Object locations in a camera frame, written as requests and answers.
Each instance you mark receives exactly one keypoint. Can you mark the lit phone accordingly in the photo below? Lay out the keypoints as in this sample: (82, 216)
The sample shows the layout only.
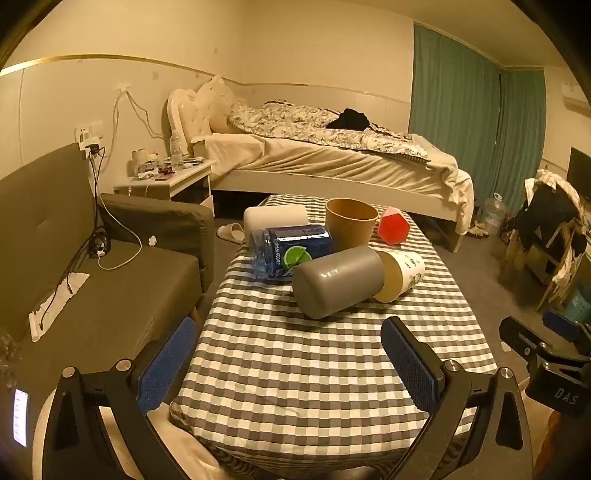
(21, 417)

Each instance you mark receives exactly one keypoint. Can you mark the grey plastic cup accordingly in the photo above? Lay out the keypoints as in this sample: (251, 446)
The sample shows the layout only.
(339, 286)

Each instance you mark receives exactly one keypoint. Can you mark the brown paper cup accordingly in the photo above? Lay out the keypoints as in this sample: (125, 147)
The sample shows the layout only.
(351, 226)

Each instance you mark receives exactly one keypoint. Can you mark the red faceted cup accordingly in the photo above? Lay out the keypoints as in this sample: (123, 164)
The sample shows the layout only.
(392, 225)

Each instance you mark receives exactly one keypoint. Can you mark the white air conditioner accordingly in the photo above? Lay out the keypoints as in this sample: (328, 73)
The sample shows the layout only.
(577, 96)

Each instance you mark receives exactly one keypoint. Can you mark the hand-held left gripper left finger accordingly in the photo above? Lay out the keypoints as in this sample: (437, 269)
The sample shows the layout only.
(167, 367)

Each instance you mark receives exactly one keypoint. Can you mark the large water jug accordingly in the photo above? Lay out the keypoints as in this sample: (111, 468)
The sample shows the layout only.
(493, 216)

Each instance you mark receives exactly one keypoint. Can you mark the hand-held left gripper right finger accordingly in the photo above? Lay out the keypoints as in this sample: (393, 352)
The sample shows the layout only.
(411, 367)

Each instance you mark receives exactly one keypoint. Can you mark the white printed paper cup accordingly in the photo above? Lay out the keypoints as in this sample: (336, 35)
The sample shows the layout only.
(400, 274)

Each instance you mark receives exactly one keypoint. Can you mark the dark grey sofa cushion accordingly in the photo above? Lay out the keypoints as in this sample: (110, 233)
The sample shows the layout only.
(175, 226)

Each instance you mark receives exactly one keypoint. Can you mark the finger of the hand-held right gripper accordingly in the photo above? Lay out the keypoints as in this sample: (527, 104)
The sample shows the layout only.
(521, 334)
(561, 324)

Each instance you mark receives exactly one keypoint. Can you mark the white plastic cup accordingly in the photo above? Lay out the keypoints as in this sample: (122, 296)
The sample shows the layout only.
(272, 218)

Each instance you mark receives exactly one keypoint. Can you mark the white wall socket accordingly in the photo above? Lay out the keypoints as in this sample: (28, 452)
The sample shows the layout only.
(90, 134)

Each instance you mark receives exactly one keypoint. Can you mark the beige slippers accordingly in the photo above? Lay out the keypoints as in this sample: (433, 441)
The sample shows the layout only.
(231, 232)

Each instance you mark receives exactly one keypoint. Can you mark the pair of shoes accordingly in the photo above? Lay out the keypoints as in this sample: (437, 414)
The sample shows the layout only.
(478, 230)

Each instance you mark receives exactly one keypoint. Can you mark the clear water bottle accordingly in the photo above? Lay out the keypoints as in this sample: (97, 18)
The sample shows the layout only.
(176, 150)

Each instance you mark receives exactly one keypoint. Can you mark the white nightstand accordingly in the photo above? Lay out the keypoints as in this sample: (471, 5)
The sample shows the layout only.
(178, 182)

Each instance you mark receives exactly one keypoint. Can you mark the green curtain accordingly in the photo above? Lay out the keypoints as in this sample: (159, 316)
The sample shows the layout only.
(461, 124)

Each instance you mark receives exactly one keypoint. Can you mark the black television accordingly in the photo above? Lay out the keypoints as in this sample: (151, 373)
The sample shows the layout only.
(581, 173)

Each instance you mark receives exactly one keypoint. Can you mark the chair with clothes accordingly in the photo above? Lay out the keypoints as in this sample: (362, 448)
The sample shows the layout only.
(545, 221)

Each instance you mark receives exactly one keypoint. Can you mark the white pillow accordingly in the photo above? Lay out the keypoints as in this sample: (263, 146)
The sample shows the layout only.
(217, 101)

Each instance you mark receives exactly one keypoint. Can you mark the white bed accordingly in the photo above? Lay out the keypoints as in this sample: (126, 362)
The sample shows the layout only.
(332, 168)

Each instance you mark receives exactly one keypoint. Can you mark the blue plastic bottle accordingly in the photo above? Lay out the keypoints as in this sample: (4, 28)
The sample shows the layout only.
(292, 251)

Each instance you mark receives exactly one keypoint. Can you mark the patterned duvet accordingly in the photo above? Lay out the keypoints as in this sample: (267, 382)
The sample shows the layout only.
(314, 122)

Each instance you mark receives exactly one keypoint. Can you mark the dark grey sofa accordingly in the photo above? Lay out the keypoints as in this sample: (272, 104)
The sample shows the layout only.
(115, 295)

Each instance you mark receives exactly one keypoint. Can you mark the black garment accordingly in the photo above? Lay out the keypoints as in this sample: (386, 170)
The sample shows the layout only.
(348, 118)

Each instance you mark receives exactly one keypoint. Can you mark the grey checkered tablecloth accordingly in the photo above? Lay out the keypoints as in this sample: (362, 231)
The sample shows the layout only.
(332, 369)

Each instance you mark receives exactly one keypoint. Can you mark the white jar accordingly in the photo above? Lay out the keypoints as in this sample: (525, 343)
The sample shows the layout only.
(139, 159)

